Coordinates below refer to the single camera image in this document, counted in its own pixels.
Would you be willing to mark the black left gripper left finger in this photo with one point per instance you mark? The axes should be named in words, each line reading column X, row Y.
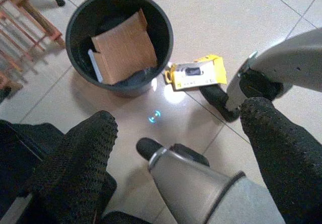
column 75, row 163

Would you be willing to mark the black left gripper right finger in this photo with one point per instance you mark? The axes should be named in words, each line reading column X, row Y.
column 284, row 158

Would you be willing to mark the black round rubbish bin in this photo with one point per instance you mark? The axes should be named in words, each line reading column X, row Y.
column 80, row 58

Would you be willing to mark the black floor bag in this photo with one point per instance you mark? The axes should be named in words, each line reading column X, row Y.
column 20, row 148

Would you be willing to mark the silver right robot leg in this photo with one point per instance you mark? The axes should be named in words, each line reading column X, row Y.
column 289, row 63

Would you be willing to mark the silver robot leg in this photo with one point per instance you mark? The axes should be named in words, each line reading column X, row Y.
column 289, row 63
column 188, row 183

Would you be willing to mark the silver left robot leg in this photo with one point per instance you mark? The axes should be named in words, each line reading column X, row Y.
column 188, row 183

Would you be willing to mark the white flat strip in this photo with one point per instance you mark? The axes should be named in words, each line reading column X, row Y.
column 95, row 65

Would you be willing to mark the yellow white product box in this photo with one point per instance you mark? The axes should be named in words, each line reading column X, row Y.
column 198, row 76

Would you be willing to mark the brown cardboard piece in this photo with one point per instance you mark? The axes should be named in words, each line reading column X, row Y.
column 125, row 50

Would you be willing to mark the wooden slatted rack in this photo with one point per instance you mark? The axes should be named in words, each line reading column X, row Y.
column 22, row 32

